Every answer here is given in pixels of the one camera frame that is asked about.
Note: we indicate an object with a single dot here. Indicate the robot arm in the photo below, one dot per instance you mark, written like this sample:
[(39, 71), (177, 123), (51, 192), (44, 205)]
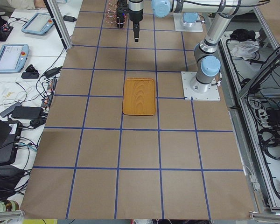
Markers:
[(160, 7), (208, 65)]

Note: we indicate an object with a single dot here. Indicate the aluminium cable frame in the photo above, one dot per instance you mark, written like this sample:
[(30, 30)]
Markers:
[(256, 84)]

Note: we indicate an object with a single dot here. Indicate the teach pendant far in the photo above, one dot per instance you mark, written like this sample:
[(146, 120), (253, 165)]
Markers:
[(39, 24)]

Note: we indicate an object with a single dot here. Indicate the copper wire wine basket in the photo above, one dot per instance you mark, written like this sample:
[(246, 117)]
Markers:
[(110, 12)]

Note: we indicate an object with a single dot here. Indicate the teach pendant near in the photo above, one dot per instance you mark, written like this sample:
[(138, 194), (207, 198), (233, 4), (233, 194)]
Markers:
[(13, 57)]

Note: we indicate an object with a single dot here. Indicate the wooden tray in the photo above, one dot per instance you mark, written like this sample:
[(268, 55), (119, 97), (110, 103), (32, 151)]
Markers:
[(139, 97)]

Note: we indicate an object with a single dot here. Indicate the teach pendant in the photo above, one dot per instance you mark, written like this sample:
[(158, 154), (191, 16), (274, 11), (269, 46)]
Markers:
[(13, 57), (39, 24)]

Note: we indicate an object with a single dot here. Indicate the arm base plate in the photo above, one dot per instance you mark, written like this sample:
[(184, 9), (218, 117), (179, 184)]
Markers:
[(193, 90), (188, 22)]

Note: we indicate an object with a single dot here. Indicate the aluminium frame post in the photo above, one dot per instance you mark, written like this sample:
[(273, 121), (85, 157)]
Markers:
[(57, 18)]

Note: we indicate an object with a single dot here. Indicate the black power brick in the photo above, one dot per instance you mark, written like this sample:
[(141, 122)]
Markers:
[(26, 112)]

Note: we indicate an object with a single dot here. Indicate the black laptop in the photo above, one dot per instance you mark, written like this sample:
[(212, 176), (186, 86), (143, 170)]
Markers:
[(10, 133)]

